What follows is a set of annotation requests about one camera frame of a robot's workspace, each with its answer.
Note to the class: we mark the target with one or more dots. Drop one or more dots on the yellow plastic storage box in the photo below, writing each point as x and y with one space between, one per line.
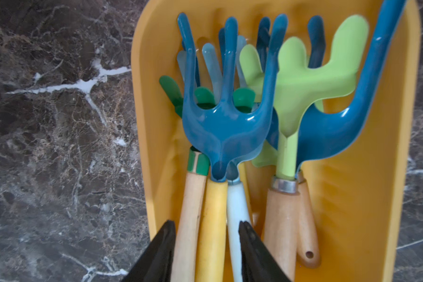
357 195

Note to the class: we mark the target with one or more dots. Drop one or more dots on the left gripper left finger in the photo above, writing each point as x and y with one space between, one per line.
155 264

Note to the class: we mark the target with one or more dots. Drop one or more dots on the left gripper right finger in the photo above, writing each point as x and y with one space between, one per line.
258 265

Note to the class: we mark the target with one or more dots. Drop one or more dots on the light green rake wooden handle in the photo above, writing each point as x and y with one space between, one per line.
298 86

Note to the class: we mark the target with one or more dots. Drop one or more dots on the blue rake yellow handle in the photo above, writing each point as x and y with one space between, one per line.
326 135
224 134

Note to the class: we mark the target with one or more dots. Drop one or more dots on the light blue rake white handle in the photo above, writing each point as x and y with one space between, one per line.
223 205

